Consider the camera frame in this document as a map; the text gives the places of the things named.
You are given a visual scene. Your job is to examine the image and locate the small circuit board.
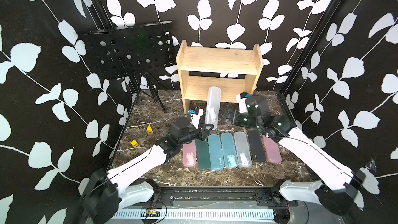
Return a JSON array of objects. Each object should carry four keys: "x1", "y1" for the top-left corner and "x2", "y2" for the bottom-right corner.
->
[{"x1": 144, "y1": 209, "x2": 161, "y2": 219}]

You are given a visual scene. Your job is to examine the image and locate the yellow numbered block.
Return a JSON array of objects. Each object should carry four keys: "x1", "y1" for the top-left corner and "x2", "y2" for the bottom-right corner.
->
[{"x1": 130, "y1": 140, "x2": 139, "y2": 147}]

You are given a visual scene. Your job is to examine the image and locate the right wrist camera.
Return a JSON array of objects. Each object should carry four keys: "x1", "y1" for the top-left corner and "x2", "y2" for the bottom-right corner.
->
[{"x1": 236, "y1": 92, "x2": 251, "y2": 113}]

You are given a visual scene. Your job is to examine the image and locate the light blue pencil case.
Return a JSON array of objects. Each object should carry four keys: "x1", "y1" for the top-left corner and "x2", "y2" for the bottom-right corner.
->
[{"x1": 221, "y1": 133, "x2": 238, "y2": 169}]

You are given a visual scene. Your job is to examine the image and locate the clear pencil case shelf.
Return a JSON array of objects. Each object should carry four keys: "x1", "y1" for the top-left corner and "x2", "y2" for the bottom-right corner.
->
[{"x1": 205, "y1": 87, "x2": 222, "y2": 130}]

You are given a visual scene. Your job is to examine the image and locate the black perforated music stand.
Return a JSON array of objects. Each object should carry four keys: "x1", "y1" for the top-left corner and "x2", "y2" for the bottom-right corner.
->
[{"x1": 78, "y1": 21, "x2": 175, "y2": 103}]

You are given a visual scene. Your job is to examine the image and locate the pink pencil case top shelf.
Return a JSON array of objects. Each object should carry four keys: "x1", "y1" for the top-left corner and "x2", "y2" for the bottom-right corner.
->
[{"x1": 262, "y1": 135, "x2": 282, "y2": 164}]

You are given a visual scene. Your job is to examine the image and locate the dark green pencil case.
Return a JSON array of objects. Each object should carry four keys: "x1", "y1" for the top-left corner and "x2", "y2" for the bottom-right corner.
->
[{"x1": 196, "y1": 139, "x2": 211, "y2": 171}]

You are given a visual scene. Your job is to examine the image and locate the yellow triangular block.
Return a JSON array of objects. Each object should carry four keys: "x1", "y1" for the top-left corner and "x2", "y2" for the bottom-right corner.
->
[{"x1": 146, "y1": 124, "x2": 153, "y2": 133}]

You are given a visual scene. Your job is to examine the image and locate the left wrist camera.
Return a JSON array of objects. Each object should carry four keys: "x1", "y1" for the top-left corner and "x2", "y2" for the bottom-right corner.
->
[{"x1": 188, "y1": 108, "x2": 204, "y2": 129}]

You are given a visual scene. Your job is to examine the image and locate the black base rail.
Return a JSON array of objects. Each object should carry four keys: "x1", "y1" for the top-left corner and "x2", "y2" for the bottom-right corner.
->
[{"x1": 124, "y1": 186, "x2": 343, "y2": 209}]

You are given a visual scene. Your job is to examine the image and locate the wooden two-tier shelf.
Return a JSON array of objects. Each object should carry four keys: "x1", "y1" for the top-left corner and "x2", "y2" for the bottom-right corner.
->
[{"x1": 176, "y1": 40, "x2": 264, "y2": 114}]

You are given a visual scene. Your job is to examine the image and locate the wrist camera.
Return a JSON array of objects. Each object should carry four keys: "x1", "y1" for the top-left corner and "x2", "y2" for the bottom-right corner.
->
[
  {"x1": 188, "y1": 108, "x2": 204, "y2": 129},
  {"x1": 236, "y1": 92, "x2": 251, "y2": 113}
]

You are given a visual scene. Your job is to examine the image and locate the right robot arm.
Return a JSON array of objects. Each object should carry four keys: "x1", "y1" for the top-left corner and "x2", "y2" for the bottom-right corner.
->
[{"x1": 225, "y1": 92, "x2": 366, "y2": 216}]

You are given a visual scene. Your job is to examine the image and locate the pink pencil case shelf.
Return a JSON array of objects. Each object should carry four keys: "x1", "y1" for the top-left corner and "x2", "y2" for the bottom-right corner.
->
[
  {"x1": 182, "y1": 140, "x2": 197, "y2": 168},
  {"x1": 262, "y1": 135, "x2": 282, "y2": 164}
]

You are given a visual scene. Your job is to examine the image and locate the white pencil case top shelf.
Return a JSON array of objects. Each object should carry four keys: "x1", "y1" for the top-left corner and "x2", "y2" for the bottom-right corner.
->
[{"x1": 234, "y1": 132, "x2": 252, "y2": 168}]

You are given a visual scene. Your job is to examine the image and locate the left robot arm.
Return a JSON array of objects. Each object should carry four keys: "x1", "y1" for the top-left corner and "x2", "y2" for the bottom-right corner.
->
[{"x1": 80, "y1": 117, "x2": 214, "y2": 224}]

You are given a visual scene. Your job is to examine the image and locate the teal pencil case shelf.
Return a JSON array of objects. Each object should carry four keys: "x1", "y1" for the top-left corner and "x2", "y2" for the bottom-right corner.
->
[{"x1": 208, "y1": 134, "x2": 224, "y2": 171}]

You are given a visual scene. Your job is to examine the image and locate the dark grey pencil case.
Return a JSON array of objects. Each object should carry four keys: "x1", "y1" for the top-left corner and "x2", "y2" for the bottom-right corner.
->
[{"x1": 247, "y1": 130, "x2": 266, "y2": 162}]

